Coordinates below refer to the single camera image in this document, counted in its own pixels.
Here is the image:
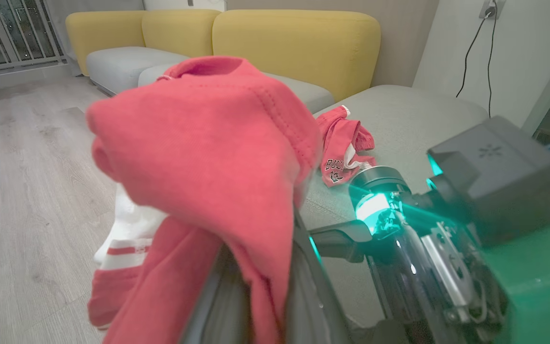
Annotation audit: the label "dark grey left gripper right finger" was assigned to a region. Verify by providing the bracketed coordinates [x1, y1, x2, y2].
[280, 209, 353, 344]

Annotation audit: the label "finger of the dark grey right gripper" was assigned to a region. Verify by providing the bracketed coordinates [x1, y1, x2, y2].
[309, 221, 374, 263]

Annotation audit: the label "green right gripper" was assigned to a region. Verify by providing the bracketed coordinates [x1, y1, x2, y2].
[367, 205, 550, 344]

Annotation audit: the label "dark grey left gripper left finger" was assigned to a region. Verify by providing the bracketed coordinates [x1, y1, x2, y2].
[180, 244, 253, 344]

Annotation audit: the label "red Bulls shorts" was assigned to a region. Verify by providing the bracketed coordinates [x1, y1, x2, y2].
[316, 105, 377, 188]

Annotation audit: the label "red Bulls jersey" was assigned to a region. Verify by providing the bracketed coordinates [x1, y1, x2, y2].
[86, 55, 323, 344]

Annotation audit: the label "yellow and grey sofa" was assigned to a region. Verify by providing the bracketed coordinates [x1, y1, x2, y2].
[65, 9, 490, 330]

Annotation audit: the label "white balcony railing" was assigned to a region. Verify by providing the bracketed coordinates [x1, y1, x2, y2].
[0, 0, 66, 73]

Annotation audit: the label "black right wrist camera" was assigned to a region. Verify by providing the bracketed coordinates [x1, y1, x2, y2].
[349, 115, 550, 247]

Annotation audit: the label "thin black power cable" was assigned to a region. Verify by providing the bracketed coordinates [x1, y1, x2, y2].
[487, 0, 498, 118]
[455, 15, 489, 99]

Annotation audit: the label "wall socket with plug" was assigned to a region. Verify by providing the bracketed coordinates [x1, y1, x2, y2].
[479, 0, 506, 20]

